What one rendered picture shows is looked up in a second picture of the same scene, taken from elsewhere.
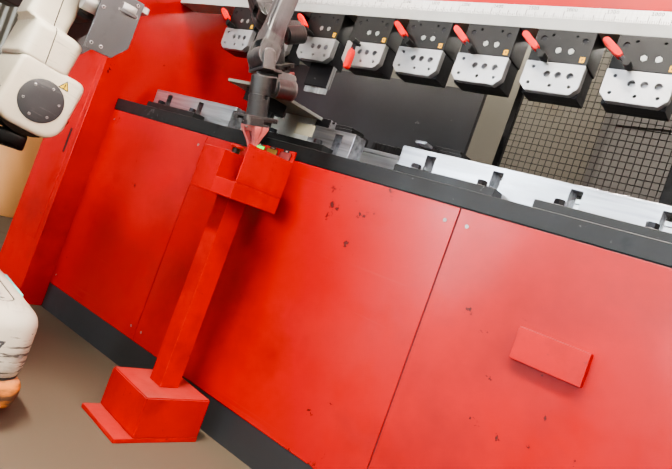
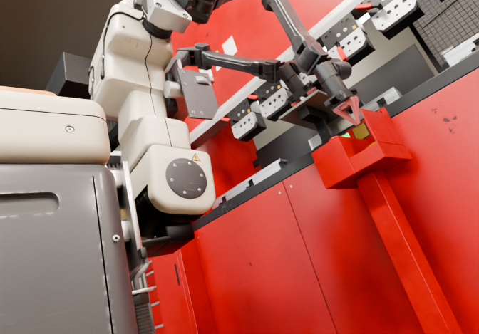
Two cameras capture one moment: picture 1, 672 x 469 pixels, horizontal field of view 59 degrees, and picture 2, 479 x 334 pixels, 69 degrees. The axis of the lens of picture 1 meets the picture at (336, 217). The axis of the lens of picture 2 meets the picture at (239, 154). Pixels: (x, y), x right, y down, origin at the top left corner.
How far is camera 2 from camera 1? 0.94 m
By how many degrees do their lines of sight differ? 22
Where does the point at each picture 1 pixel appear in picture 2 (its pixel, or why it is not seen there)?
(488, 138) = not seen: hidden behind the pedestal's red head
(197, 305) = (430, 280)
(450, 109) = (400, 71)
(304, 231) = (442, 159)
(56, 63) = (179, 142)
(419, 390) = not seen: outside the picture
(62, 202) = (202, 323)
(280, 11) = (296, 25)
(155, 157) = (251, 231)
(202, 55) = (218, 170)
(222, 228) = (388, 198)
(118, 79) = not seen: hidden behind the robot
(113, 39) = (205, 105)
